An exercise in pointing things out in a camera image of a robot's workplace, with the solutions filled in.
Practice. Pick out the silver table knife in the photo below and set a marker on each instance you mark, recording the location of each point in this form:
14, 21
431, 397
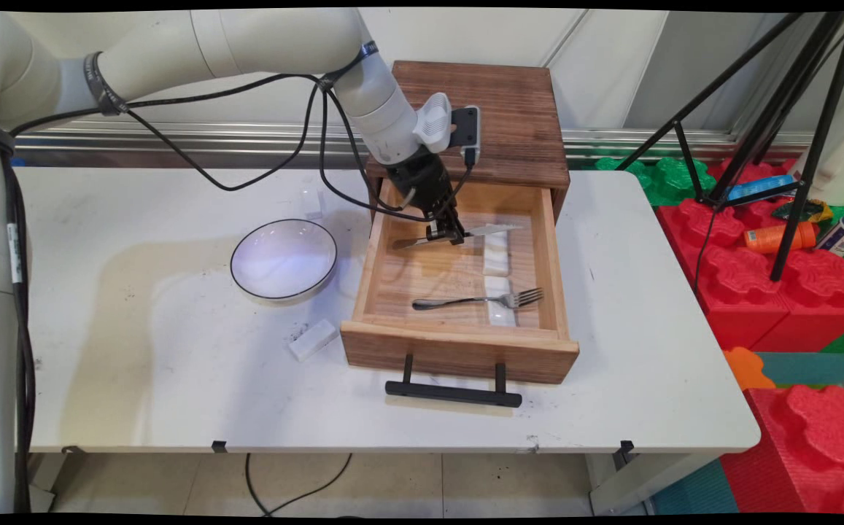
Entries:
491, 231

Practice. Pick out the dark wooden drawer cabinet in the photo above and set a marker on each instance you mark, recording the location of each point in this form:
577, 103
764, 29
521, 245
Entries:
516, 124

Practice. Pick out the large red foam block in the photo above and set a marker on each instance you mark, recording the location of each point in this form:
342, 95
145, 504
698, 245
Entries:
742, 292

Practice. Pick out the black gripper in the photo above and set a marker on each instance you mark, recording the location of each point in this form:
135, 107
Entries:
425, 182

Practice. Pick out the green foam block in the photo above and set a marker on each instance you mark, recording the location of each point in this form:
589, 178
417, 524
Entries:
673, 179

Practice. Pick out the white plastic canister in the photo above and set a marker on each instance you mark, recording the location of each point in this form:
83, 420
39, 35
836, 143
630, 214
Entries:
841, 160

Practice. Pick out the green yellow toy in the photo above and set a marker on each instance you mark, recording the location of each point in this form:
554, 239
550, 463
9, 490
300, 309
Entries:
815, 211

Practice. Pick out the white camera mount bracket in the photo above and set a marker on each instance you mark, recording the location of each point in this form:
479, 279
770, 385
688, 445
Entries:
432, 120

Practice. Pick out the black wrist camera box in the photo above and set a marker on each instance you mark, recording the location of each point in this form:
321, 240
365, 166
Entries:
465, 131

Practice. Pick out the aluminium wall rail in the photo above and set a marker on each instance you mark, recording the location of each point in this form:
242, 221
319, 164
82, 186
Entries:
173, 142

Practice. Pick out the white table leg frame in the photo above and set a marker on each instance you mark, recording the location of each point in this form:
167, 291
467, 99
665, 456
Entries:
633, 485

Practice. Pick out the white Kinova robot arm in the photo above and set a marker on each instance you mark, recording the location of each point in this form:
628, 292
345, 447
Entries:
246, 40

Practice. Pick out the orange foam piece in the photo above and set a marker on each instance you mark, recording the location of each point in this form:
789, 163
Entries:
746, 368

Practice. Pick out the black table edge clip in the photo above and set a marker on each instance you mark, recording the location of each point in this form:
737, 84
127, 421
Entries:
74, 450
626, 447
219, 445

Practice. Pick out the teal floor mat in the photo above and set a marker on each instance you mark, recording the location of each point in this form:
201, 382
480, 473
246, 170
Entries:
812, 368

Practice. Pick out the orange plastic bottle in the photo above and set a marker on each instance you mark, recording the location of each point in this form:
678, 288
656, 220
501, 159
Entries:
768, 239

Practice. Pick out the white ceramic cutlery rest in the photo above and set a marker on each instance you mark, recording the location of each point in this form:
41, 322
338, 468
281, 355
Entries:
314, 340
312, 204
495, 255
502, 315

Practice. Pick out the black tripod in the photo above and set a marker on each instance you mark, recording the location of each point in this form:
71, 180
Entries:
815, 146

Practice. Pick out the white bowl black rim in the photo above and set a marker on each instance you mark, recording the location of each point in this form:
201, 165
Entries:
283, 261

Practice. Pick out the silver fork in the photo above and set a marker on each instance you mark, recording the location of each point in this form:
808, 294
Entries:
465, 300

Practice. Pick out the blue flat package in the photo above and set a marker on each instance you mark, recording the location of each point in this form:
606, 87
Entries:
757, 188

